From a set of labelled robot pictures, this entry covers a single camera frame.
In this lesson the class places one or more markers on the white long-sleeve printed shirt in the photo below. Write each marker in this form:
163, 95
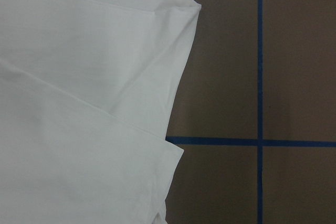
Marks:
87, 90

